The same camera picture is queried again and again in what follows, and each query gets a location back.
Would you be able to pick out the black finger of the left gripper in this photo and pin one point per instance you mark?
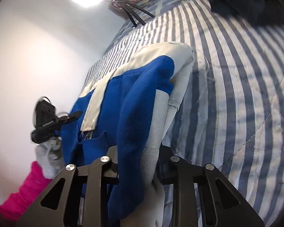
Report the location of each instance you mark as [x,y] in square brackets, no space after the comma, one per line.
[66,118]

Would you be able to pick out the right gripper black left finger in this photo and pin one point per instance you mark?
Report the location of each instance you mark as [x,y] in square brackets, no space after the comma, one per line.
[77,196]

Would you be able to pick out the beige and blue jacket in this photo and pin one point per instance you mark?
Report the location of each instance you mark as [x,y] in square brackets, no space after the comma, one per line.
[131,108]

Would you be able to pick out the blue striped quilt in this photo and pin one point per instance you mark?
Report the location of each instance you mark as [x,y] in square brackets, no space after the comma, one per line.
[232,114]

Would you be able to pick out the left gloved hand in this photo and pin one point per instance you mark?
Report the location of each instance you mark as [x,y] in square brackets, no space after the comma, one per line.
[49,157]

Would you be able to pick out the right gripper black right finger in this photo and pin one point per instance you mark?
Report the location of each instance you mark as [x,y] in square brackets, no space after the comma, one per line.
[203,191]

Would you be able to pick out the black tripod stand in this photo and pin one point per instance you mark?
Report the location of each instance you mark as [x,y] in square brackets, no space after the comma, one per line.
[128,8]

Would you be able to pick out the pink sleeve forearm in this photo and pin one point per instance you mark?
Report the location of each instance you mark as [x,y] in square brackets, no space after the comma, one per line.
[17,203]

